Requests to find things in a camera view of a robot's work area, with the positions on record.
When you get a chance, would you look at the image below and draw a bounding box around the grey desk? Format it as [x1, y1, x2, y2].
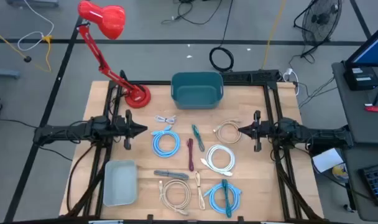
[339, 140, 378, 223]
[331, 61, 378, 144]

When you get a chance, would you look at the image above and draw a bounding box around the grey braided cable bundle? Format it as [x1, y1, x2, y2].
[153, 169, 190, 181]

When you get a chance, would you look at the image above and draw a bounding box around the maroon braided cable bundle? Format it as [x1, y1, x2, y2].
[186, 138, 195, 172]

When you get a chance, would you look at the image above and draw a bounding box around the black box with labels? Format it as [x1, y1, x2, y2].
[343, 65, 378, 91]

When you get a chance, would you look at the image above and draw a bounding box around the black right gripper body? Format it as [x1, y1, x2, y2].
[250, 110, 274, 152]

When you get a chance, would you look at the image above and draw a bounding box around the black coiled floor cable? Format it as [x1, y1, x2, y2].
[209, 0, 235, 73]

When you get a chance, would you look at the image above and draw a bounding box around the long teal cable bundle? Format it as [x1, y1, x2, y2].
[221, 179, 233, 218]

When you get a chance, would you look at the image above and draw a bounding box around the yellow blue round object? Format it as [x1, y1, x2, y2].
[331, 163, 350, 184]

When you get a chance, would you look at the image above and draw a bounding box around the light grey plastic bin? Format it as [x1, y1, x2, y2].
[102, 159, 139, 208]

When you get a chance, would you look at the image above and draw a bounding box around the pale blue ethernet cable coil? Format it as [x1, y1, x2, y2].
[203, 182, 242, 215]

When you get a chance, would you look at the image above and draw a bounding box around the bright blue HDMI cable coil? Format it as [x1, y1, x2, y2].
[150, 124, 181, 159]

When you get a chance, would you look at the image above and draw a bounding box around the thin teal cable bundle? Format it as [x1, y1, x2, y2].
[191, 124, 206, 152]

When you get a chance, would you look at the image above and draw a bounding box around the white paper sheet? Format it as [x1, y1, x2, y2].
[311, 147, 345, 174]

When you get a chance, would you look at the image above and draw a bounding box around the beige cable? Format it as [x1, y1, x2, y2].
[213, 119, 243, 145]
[159, 179, 192, 216]

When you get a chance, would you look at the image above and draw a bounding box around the grey floor bar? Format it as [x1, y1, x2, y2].
[0, 68, 21, 80]

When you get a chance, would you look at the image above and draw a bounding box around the red desk lamp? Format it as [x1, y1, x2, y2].
[77, 0, 152, 109]

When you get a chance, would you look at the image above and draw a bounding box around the black computer monitor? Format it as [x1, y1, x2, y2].
[344, 20, 378, 68]

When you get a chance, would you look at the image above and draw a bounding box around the black keyboard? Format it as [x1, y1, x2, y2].
[358, 163, 378, 208]

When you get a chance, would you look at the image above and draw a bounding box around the black floor fan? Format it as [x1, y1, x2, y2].
[293, 0, 344, 58]

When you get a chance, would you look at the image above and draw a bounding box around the black aluminium rig frame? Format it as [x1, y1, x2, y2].
[64, 70, 325, 224]

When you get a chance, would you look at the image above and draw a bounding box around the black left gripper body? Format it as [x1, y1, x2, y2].
[116, 109, 137, 151]

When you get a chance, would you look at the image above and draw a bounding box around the cream thin cable bundle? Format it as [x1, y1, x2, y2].
[194, 170, 206, 211]

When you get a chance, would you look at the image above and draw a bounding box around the thin black floor cable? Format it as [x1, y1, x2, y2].
[160, 0, 223, 26]

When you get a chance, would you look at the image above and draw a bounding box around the white floor cable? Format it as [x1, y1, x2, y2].
[17, 0, 55, 52]

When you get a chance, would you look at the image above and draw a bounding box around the teal plastic bin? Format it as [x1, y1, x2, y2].
[170, 72, 224, 110]

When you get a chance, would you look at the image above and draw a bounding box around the yellow hanging cable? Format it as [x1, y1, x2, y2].
[261, 0, 288, 70]

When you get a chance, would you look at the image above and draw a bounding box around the white power adapter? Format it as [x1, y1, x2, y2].
[282, 67, 300, 96]

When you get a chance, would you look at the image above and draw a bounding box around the small white cable bundle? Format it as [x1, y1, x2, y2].
[154, 114, 177, 125]

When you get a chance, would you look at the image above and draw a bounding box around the yellow cable with plug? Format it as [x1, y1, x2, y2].
[0, 26, 53, 73]

